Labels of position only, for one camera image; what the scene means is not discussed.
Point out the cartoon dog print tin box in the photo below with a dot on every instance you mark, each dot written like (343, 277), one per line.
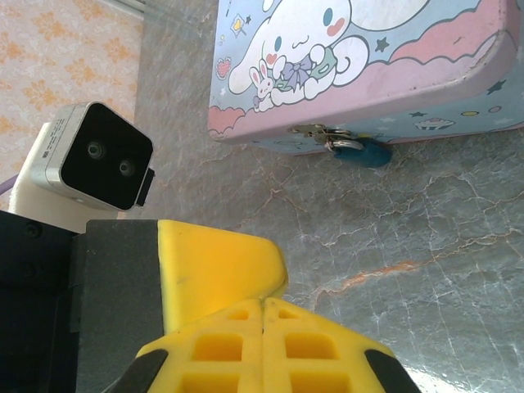
(368, 82)

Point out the small blue padlock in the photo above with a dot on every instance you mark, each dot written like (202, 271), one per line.
(368, 155)

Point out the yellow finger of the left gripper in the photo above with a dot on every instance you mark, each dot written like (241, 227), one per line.
(213, 266)

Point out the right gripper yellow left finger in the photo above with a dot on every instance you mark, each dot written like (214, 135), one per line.
(213, 348)

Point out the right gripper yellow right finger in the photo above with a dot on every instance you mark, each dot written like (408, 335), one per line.
(319, 352)

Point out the aluminium table side rail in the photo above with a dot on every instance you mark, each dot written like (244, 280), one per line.
(135, 8)

